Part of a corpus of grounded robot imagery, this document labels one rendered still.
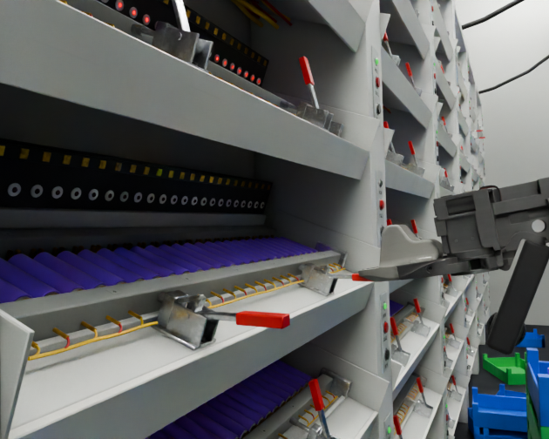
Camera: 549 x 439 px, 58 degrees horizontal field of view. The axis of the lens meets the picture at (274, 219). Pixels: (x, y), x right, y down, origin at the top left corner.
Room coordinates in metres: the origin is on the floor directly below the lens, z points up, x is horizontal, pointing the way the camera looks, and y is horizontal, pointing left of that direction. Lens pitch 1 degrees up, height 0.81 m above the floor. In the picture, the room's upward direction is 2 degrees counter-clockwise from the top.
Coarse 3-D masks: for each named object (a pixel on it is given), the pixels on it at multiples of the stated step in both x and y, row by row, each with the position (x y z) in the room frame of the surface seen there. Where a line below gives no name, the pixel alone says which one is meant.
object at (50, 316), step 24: (264, 264) 0.54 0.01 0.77; (288, 264) 0.57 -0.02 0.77; (336, 264) 0.72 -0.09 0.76; (96, 288) 0.33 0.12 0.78; (120, 288) 0.34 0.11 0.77; (144, 288) 0.35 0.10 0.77; (168, 288) 0.37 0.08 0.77; (192, 288) 0.40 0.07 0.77; (216, 288) 0.44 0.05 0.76; (240, 288) 0.47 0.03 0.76; (24, 312) 0.27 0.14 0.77; (48, 312) 0.28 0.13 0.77; (72, 312) 0.29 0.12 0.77; (96, 312) 0.31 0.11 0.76; (120, 312) 0.33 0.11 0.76; (144, 312) 0.36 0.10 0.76; (48, 336) 0.28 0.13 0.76; (96, 336) 0.29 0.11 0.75
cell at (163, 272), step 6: (114, 252) 0.44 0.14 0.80; (120, 252) 0.44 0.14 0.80; (126, 252) 0.44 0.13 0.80; (132, 252) 0.45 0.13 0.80; (126, 258) 0.44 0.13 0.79; (132, 258) 0.44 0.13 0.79; (138, 258) 0.44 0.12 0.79; (144, 258) 0.44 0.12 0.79; (144, 264) 0.43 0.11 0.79; (150, 264) 0.43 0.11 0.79; (156, 264) 0.43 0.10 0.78; (156, 270) 0.42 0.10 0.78; (162, 270) 0.42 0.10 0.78; (168, 270) 0.43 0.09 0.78; (162, 276) 0.42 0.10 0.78
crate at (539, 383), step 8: (528, 352) 0.97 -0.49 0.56; (536, 352) 0.97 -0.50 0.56; (528, 360) 0.97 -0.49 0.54; (536, 360) 0.97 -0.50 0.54; (528, 368) 0.96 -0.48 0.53; (536, 368) 0.97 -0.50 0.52; (544, 368) 0.97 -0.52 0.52; (528, 376) 0.96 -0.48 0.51; (536, 376) 0.97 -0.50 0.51; (544, 376) 0.80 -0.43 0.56; (528, 384) 0.97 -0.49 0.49; (536, 384) 0.84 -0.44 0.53; (544, 384) 0.80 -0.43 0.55; (536, 392) 0.84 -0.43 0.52; (544, 392) 0.80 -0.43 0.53; (536, 400) 0.84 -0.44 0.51; (544, 400) 0.80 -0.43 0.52; (536, 408) 0.85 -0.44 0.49; (544, 408) 0.80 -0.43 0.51; (544, 416) 0.80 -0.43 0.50; (544, 424) 0.80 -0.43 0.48
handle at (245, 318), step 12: (204, 300) 0.35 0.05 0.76; (204, 312) 0.35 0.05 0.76; (216, 312) 0.35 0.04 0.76; (240, 312) 0.34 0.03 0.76; (252, 312) 0.33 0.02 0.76; (264, 312) 0.33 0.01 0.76; (240, 324) 0.33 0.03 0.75; (252, 324) 0.33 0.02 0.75; (264, 324) 0.32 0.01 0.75; (276, 324) 0.32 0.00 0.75; (288, 324) 0.33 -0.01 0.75
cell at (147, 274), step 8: (104, 248) 0.43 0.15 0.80; (104, 256) 0.42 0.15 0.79; (112, 256) 0.42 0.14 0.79; (120, 256) 0.42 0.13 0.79; (120, 264) 0.41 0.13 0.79; (128, 264) 0.41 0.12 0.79; (136, 264) 0.42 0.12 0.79; (136, 272) 0.41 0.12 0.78; (144, 272) 0.41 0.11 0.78; (152, 272) 0.41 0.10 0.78
